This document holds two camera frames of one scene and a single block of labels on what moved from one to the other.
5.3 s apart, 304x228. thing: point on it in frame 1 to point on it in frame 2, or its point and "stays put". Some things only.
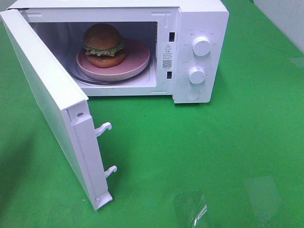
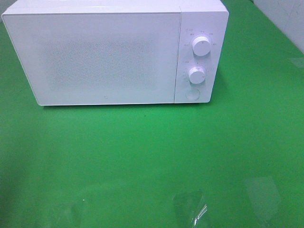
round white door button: [193, 94] stays put
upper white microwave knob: [201, 45] stays put
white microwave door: [66, 111] to [97, 58]
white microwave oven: [174, 50] stays put
